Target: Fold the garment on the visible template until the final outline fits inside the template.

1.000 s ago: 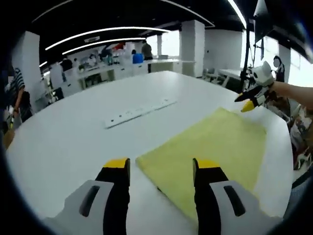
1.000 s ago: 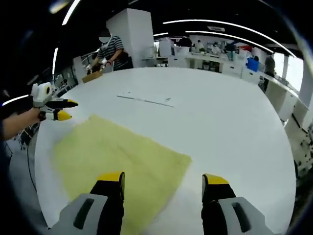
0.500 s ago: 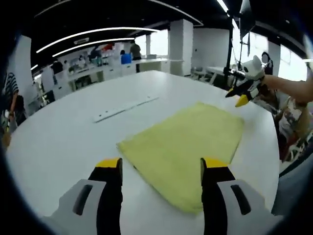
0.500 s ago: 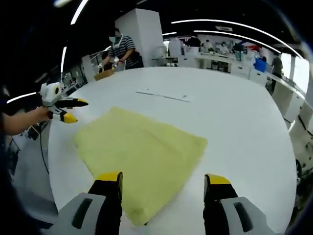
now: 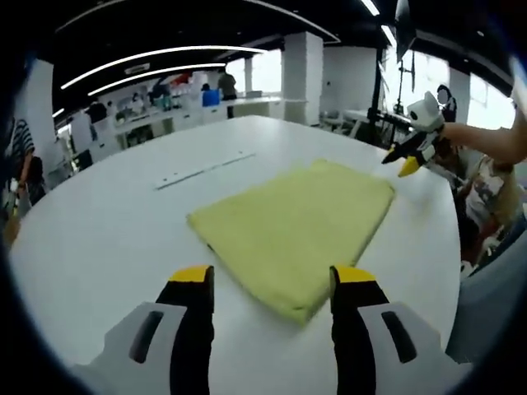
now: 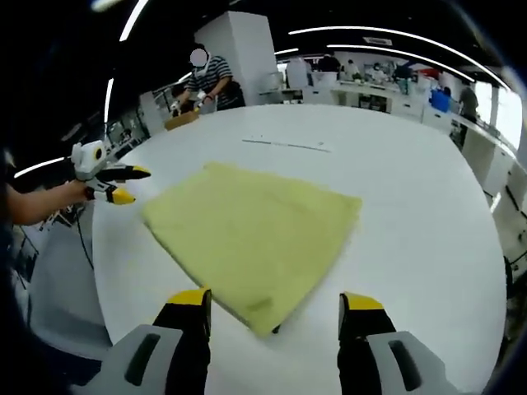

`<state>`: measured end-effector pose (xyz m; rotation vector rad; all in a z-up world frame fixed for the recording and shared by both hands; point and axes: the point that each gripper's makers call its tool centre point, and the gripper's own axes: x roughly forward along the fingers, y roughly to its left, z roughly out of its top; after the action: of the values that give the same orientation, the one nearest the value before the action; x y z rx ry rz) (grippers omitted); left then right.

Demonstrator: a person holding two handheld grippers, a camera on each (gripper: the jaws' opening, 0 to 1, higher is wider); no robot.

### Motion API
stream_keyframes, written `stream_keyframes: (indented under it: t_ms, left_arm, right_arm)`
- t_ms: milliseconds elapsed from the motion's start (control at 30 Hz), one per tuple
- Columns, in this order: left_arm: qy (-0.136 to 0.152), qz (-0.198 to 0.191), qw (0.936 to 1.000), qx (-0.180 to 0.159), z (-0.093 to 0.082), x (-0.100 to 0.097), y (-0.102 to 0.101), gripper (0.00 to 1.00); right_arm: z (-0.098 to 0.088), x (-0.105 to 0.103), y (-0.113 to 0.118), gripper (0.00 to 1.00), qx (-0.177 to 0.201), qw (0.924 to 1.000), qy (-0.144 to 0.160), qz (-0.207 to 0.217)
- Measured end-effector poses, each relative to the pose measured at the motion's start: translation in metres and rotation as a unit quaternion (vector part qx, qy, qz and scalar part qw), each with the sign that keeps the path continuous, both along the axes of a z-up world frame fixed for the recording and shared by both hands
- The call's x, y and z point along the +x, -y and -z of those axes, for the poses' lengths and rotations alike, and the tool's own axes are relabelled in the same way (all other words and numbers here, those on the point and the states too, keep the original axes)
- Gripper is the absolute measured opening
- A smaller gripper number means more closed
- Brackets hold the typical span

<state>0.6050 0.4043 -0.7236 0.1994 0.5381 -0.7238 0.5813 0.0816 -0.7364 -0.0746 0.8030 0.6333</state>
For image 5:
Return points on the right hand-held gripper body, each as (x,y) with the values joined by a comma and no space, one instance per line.
(426,115)

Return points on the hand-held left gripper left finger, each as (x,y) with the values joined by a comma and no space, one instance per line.
(144,349)

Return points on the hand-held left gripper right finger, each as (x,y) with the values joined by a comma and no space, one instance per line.
(391,349)

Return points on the yellow grey blue garment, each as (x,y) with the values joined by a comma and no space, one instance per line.
(288,230)

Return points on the black light stand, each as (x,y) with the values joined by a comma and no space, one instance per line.
(376,90)

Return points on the small white desk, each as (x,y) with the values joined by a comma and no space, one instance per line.
(358,116)

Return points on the black studio softbox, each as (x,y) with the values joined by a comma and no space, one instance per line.
(405,29)

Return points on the straight ceiling light strip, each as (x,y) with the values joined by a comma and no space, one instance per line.
(387,35)

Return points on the grey mesh office chair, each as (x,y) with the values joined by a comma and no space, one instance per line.
(490,312)

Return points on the white flat strip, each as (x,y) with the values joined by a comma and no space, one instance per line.
(206,170)

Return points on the blue plastic container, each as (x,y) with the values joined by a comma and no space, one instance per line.
(211,98)

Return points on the white counter cabinets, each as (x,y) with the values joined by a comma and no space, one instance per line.
(177,119)

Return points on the long curved ceiling light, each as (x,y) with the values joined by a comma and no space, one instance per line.
(164,52)

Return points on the short curved ceiling light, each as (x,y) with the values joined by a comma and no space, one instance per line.
(156,70)

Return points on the ceiling air vent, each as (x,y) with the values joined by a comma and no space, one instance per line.
(137,68)

